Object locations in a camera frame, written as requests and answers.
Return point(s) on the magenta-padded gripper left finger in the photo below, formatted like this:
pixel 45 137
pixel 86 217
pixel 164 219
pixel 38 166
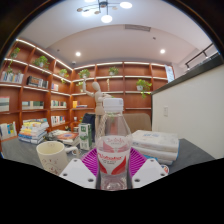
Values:
pixel 78 173

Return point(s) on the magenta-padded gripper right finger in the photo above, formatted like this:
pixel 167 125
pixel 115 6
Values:
pixel 148 173

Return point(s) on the clear plastic water bottle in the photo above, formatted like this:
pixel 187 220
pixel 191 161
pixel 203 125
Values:
pixel 114 160

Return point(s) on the cream ceramic mug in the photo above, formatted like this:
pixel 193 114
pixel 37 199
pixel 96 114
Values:
pixel 53 156

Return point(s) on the white tissue pack stack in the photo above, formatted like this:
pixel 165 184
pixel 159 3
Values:
pixel 156 143

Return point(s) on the small green-white carton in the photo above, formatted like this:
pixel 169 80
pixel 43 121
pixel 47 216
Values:
pixel 85 136

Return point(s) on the flat magazine stack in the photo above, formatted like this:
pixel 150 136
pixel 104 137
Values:
pixel 65 136

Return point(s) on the beige chair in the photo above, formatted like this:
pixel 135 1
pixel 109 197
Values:
pixel 140 122

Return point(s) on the dark blue chair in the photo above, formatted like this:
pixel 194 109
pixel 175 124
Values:
pixel 88 121

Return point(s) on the colourful book stack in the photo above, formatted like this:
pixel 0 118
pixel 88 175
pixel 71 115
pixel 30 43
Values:
pixel 33 131

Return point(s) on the wooden artist mannequin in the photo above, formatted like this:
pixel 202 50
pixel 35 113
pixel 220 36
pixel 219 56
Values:
pixel 97 96

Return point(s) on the orange wooden shelf unit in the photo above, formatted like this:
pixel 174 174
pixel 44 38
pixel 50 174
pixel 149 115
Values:
pixel 40 96

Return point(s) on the round recessed ceiling light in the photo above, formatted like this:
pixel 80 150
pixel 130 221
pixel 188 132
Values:
pixel 162 51
pixel 78 53

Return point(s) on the ceiling air vent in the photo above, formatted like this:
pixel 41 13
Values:
pixel 137 27

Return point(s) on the multi-bulb ceiling lamp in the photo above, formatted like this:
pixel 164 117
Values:
pixel 106 10

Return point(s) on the white wall switch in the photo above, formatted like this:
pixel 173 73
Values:
pixel 165 111

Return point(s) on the black track light rail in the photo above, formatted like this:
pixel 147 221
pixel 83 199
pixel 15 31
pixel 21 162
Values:
pixel 200 55

